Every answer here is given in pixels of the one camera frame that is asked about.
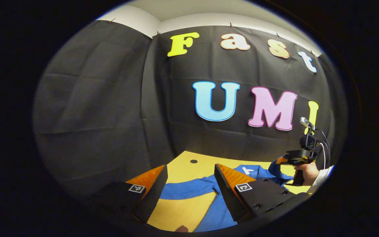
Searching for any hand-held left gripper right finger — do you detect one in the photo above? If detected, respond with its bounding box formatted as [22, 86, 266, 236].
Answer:
[214, 163, 308, 223]

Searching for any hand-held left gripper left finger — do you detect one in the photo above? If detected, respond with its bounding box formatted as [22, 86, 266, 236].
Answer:
[88, 165, 168, 224]

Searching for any blue knitted sweater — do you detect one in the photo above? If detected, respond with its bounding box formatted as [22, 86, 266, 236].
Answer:
[160, 157, 297, 233]

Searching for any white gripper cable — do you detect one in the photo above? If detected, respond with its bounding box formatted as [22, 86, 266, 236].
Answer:
[319, 142, 327, 170]

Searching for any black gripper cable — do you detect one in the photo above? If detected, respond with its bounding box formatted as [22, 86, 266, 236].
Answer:
[315, 128, 331, 170]

